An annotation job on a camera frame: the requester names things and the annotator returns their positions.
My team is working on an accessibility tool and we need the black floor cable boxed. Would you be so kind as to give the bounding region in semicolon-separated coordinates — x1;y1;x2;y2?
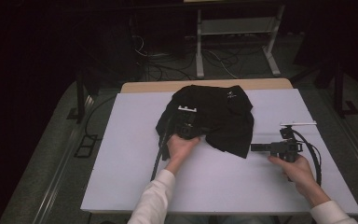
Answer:
84;95;117;140

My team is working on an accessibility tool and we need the person's left hand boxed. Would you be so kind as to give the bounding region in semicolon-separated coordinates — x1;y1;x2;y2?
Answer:
165;133;201;175

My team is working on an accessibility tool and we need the wooden table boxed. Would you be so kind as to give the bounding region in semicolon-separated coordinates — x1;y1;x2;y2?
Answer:
119;77;294;94

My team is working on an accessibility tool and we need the tangle of floor cables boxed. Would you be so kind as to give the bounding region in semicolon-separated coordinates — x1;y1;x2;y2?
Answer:
130;34;241;82

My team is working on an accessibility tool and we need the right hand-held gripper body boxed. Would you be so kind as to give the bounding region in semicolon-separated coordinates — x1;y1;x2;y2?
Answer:
269;121;317;163

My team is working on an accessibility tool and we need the black floor frame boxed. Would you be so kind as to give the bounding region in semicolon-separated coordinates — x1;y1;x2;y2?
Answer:
74;133;99;159

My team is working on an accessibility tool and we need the black cloth garment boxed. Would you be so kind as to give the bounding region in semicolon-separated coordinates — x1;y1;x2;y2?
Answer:
155;84;255;160

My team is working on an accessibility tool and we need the metal floor rail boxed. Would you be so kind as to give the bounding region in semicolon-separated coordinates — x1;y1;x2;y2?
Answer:
32;96;95;224

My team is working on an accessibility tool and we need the person's right hand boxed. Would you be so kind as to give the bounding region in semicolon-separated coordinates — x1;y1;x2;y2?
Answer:
268;154;324;201

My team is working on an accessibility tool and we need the white metal stand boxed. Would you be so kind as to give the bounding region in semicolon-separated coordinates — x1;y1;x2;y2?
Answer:
195;4;285;78

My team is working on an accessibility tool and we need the hand-held gripper black cable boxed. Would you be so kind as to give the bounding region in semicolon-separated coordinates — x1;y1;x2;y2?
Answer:
292;130;323;187
150;115;173;182

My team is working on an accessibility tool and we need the left hand-held gripper black cable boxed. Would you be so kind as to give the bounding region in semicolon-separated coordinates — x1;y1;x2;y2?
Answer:
150;115;173;182

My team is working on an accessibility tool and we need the black metal stand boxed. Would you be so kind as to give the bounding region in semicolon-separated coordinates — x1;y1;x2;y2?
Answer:
66;71;101;124
292;59;358;118

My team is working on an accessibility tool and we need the right hand-held gripper black cable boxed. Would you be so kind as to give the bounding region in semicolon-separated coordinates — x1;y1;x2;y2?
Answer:
292;130;323;187

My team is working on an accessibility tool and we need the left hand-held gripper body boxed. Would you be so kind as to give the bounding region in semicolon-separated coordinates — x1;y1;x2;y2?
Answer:
172;105;204;140

